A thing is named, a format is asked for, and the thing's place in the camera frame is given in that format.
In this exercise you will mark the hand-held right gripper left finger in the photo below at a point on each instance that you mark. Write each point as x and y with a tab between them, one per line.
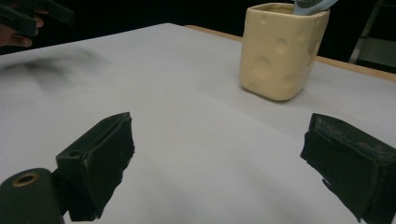
96	165

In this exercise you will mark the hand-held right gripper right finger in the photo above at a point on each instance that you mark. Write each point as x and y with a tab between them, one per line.
355	168

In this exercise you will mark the cream dimpled ceramic cup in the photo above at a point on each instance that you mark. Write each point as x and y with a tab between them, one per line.
277	56

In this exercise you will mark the light blue hairbrush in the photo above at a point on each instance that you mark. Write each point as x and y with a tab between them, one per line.
311	6

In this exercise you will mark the white metal stand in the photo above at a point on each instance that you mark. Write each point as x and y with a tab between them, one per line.
373	49

